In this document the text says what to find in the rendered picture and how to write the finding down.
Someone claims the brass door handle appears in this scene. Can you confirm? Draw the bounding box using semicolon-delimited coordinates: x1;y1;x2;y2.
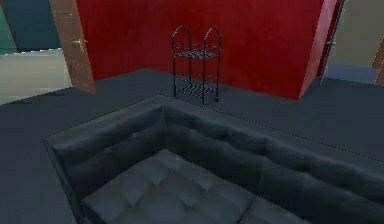
72;38;88;52

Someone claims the red room door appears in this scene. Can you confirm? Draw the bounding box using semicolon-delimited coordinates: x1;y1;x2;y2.
298;0;346;100

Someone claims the dark grey tufted sofa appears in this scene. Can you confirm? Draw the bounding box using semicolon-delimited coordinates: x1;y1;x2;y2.
42;95;384;224

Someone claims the black wire shelf rack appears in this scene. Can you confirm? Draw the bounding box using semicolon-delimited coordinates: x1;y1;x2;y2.
171;25;223;108

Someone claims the brown wooden room door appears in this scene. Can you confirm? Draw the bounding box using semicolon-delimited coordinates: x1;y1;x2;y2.
48;0;97;96

